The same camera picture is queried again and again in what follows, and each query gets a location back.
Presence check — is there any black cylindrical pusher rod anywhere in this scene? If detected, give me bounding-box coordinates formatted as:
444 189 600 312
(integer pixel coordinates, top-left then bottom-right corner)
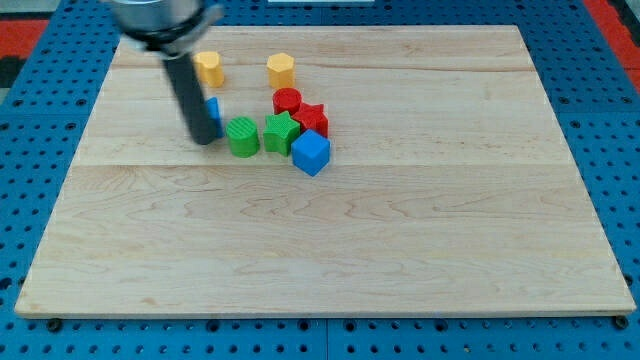
162 53 217 145

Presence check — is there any blue triangle block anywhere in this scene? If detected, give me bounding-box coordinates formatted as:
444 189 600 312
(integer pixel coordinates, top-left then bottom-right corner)
205 97 224 139

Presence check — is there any green star block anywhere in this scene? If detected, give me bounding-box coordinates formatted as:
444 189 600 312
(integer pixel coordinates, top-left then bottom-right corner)
263 111 300 157

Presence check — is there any red star block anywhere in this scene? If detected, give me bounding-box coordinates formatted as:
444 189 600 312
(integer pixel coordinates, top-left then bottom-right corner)
292 103 329 138

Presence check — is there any yellow heart block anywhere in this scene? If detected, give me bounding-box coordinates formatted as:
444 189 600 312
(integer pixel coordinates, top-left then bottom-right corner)
193 51 225 88

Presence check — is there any green cylinder block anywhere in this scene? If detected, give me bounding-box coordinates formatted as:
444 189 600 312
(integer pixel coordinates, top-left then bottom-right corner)
226 117 260 158

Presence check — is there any yellow hexagon block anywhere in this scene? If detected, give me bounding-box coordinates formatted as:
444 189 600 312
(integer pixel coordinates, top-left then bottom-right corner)
266 53 295 90

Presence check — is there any red cylinder block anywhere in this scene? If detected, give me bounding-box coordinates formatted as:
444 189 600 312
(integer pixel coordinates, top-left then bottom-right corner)
272 88 302 115

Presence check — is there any blue cube block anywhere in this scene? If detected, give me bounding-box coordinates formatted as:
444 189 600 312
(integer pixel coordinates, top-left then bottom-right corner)
291 130 331 176

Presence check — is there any wooden board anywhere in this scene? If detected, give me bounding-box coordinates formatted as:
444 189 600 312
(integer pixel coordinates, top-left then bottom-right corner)
15 25 636 319

